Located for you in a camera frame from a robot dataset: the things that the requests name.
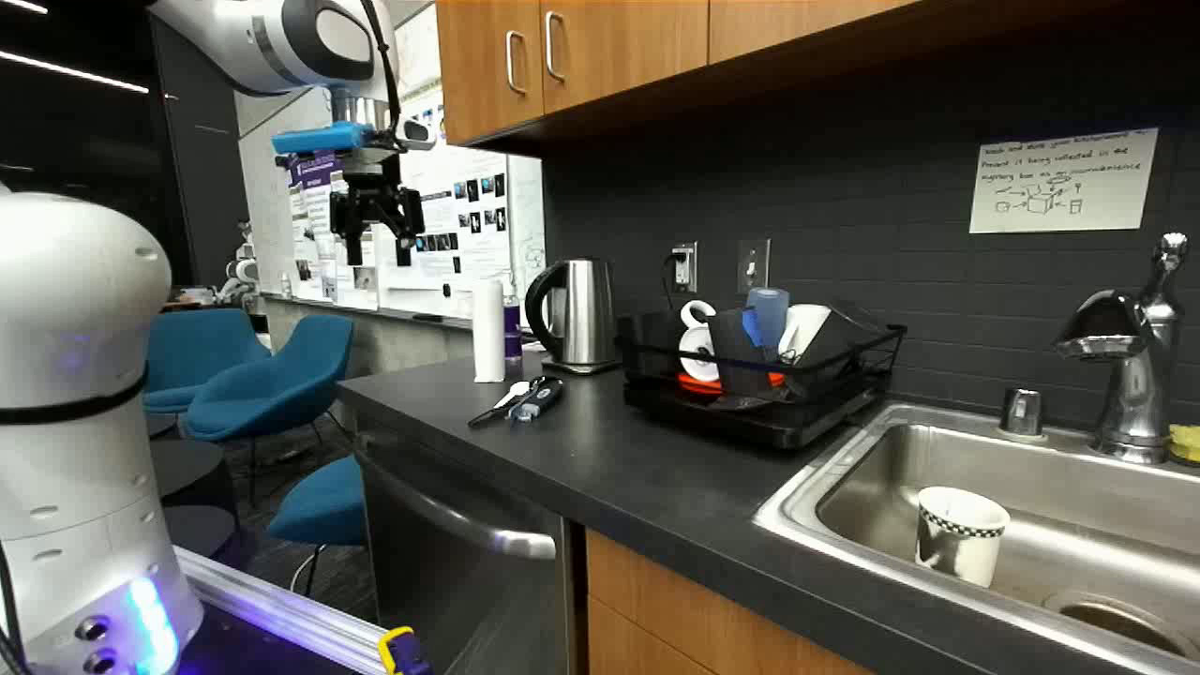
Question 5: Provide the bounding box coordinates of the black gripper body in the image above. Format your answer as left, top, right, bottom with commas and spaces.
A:
331, 150, 429, 245

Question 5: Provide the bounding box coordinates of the metal robot base platform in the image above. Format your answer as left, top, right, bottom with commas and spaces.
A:
173, 545, 434, 675

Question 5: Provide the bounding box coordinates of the research poster with photos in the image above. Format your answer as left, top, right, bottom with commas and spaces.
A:
283, 138, 519, 316

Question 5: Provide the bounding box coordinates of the white paper towel roll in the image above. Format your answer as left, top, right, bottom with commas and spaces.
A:
470, 277, 511, 386

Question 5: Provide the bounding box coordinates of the blue upholstered chair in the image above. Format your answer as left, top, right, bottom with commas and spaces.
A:
264, 455, 370, 552
185, 310, 359, 447
138, 308, 274, 422

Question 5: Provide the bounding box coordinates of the white plastic spoon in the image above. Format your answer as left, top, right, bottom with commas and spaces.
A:
465, 380, 536, 431

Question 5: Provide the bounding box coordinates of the steel electric kettle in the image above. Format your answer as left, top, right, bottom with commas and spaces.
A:
523, 256, 623, 380

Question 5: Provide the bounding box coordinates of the grey round side table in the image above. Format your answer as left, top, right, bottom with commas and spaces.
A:
146, 433, 230, 501

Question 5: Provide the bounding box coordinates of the wooden upper cabinet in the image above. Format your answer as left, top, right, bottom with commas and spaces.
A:
430, 0, 921, 147

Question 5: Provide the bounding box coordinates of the wooden cabinet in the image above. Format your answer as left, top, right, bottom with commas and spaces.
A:
430, 0, 921, 147
583, 530, 879, 675

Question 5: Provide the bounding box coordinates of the white and black mug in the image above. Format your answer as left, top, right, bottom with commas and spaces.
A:
675, 296, 729, 386

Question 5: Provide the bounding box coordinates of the stainless steel dishwasher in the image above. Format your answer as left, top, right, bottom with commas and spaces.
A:
353, 433, 576, 675

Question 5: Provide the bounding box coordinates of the blue cup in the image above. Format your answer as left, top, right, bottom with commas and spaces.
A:
740, 285, 796, 360

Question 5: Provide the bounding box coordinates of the yellow clamp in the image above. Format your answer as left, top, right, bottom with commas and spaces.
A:
374, 623, 425, 675

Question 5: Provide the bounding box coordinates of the white bowl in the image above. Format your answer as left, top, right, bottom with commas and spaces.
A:
776, 300, 838, 366

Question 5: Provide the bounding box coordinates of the wooden lower cabinet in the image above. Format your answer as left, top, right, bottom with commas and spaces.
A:
583, 530, 879, 675

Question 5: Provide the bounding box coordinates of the stainless steel sink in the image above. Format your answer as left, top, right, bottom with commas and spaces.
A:
750, 398, 1200, 675

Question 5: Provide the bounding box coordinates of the white patterned mug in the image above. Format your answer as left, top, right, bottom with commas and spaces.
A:
913, 485, 1014, 593

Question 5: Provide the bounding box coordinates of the chrome sink hole cap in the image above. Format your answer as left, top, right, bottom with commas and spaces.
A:
1000, 386, 1048, 437

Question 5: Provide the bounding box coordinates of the chrome faucet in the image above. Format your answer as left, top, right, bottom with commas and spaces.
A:
1054, 223, 1194, 466

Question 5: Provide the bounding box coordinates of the yellow sponge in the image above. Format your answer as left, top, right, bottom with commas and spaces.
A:
1166, 421, 1200, 470

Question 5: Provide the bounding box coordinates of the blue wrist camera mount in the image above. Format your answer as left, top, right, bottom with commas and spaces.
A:
269, 118, 374, 161

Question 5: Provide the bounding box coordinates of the white wall whiteboard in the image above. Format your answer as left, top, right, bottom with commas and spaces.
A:
235, 85, 550, 321

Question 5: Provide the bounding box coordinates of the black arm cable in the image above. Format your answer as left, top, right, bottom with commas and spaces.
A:
358, 0, 406, 136

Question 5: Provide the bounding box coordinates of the white wall power outlet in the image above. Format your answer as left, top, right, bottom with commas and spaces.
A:
664, 237, 705, 296

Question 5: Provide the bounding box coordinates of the white wall light switch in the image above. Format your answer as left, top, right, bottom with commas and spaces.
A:
736, 237, 776, 296

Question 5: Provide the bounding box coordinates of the black wire dish rack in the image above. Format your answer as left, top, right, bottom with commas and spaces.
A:
620, 302, 913, 455

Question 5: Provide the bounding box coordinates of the white handwritten wall note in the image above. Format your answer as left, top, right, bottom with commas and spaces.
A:
969, 125, 1163, 237

